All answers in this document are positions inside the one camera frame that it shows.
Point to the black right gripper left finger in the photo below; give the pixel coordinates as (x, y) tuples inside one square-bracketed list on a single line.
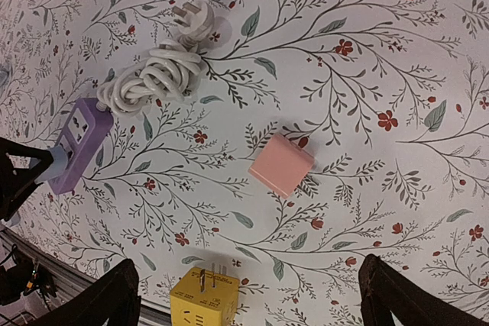
[(112, 300)]

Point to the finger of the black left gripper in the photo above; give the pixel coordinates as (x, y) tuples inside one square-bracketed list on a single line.
[(17, 184)]

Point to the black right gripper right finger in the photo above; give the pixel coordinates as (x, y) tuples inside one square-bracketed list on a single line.
[(387, 295)]

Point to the blue plug adapter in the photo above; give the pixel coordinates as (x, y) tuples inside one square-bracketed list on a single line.
[(61, 158)]

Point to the purple power strip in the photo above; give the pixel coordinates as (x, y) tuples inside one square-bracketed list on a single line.
[(81, 138)]

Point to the pink plug adapter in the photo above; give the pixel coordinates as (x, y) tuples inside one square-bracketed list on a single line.
[(281, 166)]

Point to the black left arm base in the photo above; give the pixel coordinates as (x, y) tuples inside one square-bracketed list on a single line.
[(21, 275)]

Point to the yellow cube socket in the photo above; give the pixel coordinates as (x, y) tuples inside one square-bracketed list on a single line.
[(204, 298)]

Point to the floral patterned table mat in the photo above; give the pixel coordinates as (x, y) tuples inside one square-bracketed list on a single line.
[(390, 97)]

